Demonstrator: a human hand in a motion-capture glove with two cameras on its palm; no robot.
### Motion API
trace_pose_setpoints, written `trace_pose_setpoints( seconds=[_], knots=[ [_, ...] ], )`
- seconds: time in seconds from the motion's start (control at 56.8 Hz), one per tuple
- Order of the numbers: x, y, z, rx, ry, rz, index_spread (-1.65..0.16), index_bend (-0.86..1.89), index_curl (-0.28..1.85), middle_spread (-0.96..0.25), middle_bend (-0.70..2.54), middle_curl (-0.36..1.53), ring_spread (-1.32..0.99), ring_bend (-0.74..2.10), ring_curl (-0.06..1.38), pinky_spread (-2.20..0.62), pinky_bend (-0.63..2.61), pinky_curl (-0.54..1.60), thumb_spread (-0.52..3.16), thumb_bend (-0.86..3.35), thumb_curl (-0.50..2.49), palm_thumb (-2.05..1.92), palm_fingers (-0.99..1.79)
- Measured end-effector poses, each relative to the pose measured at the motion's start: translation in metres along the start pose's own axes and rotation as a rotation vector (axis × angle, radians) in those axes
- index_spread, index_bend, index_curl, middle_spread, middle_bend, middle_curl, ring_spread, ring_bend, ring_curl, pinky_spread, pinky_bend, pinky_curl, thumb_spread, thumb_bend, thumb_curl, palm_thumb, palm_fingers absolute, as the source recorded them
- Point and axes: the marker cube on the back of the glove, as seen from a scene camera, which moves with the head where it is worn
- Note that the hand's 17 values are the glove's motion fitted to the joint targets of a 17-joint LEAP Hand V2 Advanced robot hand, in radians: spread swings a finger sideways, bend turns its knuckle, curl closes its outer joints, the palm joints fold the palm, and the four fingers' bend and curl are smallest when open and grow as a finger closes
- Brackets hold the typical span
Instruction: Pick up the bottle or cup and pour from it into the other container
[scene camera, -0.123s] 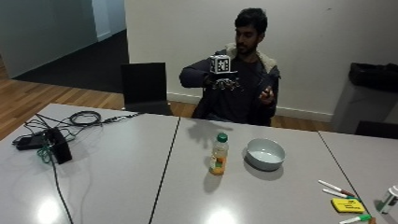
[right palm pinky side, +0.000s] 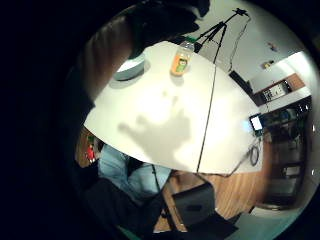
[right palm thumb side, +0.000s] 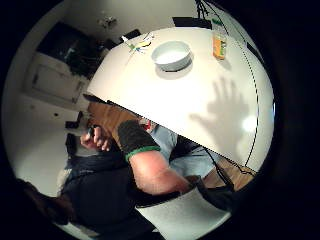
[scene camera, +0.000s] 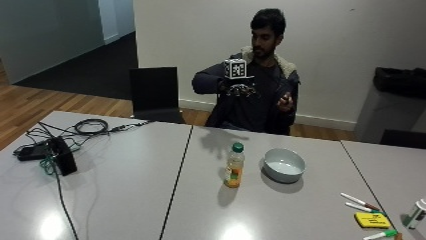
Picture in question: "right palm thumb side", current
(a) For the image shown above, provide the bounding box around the small black device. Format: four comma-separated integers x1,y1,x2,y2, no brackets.
86,124,101,138

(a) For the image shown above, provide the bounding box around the black floor object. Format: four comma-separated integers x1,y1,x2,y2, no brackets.
65,132,80,157
64,110,85,130

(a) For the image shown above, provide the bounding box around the person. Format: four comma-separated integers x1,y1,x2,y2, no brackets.
14,121,223,240

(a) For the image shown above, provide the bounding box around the white cabinet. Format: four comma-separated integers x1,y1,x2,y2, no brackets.
22,52,90,105

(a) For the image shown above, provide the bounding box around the black screen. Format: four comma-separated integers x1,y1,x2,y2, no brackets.
35,21,103,79

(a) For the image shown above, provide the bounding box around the white bowl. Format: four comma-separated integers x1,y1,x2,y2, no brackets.
150,40,193,72

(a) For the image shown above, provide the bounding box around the orange juice bottle green cap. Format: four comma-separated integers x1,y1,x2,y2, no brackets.
211,18,228,61

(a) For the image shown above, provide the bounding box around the black box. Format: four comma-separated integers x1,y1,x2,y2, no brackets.
172,16,213,30

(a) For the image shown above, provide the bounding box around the black tripod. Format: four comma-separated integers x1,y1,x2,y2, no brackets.
194,0,211,20

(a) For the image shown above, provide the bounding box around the black thin cable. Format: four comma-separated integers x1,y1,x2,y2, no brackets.
201,145,258,193

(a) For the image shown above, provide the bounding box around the black and white braided cable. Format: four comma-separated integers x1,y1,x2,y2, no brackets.
203,1,262,169

